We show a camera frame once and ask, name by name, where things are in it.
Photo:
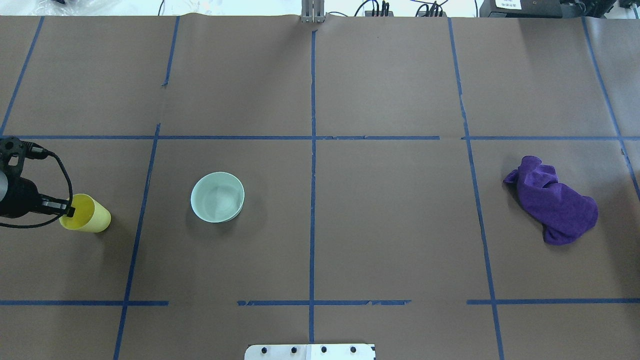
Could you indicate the yellow plastic cup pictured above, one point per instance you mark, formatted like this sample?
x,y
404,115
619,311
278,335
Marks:
x,y
89,215

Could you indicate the pale green bowl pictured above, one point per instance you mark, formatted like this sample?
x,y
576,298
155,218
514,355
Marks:
x,y
217,197

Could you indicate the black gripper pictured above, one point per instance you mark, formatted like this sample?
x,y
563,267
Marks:
x,y
21,197

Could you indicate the white pedestal base plate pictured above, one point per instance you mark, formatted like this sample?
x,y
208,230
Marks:
x,y
327,351

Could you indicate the aluminium frame post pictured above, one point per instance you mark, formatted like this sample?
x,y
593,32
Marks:
x,y
313,11

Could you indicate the black desktop box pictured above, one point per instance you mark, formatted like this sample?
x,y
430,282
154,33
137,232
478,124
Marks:
x,y
543,9

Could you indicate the purple cloth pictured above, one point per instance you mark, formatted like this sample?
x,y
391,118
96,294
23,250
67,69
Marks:
x,y
565,214

